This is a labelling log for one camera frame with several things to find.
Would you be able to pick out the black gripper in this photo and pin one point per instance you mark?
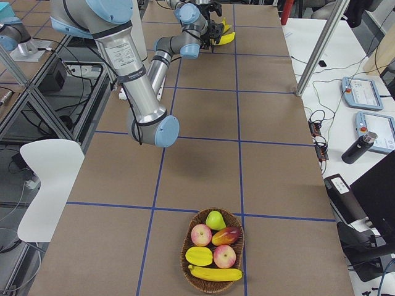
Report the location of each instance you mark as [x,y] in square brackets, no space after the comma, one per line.
[213,29]

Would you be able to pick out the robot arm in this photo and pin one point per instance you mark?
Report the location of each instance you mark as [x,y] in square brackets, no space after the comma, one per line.
[198,31]
[109,24]

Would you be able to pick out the small black puck device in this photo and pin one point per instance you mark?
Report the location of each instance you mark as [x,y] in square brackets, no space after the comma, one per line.
[322,63]

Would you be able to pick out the upper teach pendant tablet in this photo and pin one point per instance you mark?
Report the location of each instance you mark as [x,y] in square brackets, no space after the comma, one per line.
[361,94]

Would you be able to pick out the teach pendant tablet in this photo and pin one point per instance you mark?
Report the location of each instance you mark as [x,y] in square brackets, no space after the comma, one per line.
[361,94]
[382,125]

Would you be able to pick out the black drink bottle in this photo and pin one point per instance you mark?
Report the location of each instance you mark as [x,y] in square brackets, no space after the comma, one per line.
[359,147]

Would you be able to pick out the green pear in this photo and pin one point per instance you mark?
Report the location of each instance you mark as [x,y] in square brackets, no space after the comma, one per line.
[215,221]

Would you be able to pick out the lower teach pendant tablet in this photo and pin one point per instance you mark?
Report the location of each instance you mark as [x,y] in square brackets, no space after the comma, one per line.
[382,125]

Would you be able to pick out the dark red mango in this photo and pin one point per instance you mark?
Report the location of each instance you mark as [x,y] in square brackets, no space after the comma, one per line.
[226,236]

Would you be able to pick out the pink apple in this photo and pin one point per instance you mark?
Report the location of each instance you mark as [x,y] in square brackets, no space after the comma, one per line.
[224,256]
[201,235]

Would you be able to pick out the white plastic chair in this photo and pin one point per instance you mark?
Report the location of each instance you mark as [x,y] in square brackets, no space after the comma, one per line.
[56,162]

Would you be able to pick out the black printer box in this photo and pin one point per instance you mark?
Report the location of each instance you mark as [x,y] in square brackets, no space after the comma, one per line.
[343,199]

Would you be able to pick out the yellow lemon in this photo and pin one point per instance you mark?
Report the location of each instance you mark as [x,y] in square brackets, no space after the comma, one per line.
[199,256]

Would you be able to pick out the black monitor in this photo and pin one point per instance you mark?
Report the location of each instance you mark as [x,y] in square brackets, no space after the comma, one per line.
[374,191]

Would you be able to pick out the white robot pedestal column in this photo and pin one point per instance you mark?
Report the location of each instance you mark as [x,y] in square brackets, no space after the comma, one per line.
[138,38]

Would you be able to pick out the aluminium frame post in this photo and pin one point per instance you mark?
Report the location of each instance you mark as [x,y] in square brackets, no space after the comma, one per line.
[337,13]

